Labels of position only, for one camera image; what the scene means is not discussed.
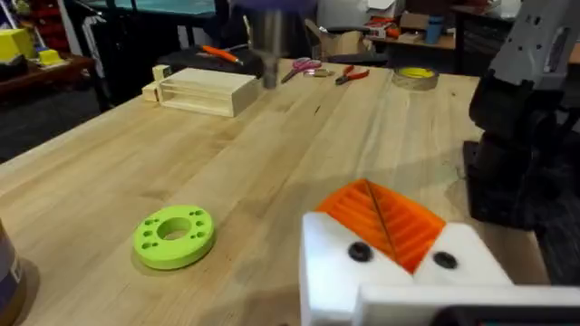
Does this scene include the pale wooden box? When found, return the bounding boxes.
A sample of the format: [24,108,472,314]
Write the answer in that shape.
[157,67,263,119]

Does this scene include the open cardboard box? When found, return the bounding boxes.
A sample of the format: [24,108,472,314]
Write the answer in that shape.
[304,18,369,59]

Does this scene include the grey metal pole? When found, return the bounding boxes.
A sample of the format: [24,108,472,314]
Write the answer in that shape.
[230,0,318,91]

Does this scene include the dark brown side table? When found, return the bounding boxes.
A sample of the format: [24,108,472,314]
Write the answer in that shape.
[0,53,97,101]

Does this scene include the red handled pliers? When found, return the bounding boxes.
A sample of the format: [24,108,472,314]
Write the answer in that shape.
[334,64,371,87]

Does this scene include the green disc with holes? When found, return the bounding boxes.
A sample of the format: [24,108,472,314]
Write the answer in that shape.
[131,204,217,272]

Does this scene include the orange handled tool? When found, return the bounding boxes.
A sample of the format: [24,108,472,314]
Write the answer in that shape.
[200,44,245,66]

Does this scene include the left gripper white and orange left finger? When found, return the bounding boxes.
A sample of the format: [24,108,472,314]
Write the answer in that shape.
[298,179,414,326]

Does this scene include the blue cup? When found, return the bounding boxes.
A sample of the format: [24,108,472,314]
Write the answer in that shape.
[424,14,446,45]

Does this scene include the small pale wooden block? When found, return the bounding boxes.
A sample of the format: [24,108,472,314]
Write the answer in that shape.
[141,81,160,103]
[151,63,173,83]

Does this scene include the pink handled scissors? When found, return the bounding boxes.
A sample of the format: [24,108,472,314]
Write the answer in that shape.
[280,57,324,85]

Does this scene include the left gripper white and orange right finger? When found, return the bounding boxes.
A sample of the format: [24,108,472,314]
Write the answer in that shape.
[365,179,514,287]

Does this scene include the yellow toy blocks heap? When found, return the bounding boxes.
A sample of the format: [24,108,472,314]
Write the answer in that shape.
[0,27,65,68]

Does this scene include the purple and white tub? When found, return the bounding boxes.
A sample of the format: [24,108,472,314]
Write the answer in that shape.
[0,217,24,326]

